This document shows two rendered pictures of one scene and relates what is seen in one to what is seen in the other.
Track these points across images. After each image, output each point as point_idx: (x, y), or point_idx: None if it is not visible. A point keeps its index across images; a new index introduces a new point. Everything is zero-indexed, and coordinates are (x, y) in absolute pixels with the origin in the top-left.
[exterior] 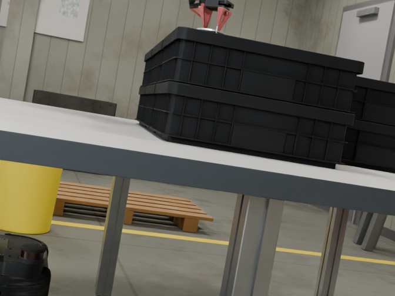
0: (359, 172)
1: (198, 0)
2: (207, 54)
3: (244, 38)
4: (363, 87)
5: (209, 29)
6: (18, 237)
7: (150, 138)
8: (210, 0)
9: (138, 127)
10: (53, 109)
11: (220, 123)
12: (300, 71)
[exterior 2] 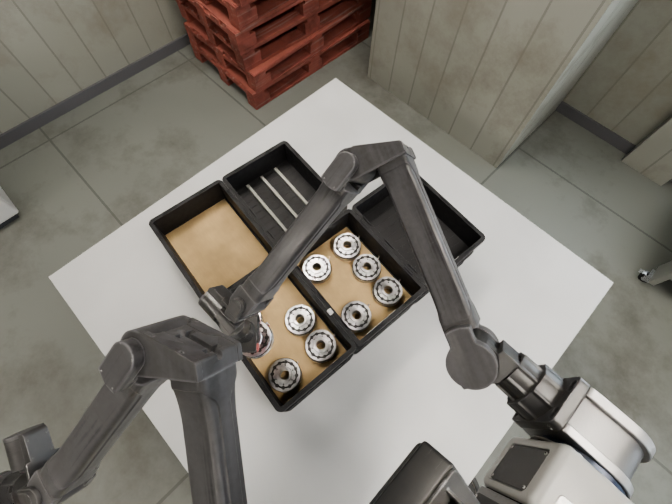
0: None
1: (256, 350)
2: (466, 232)
3: (459, 212)
4: None
5: (270, 331)
6: None
7: (465, 267)
8: (257, 332)
9: (364, 350)
10: (347, 472)
11: None
12: (428, 196)
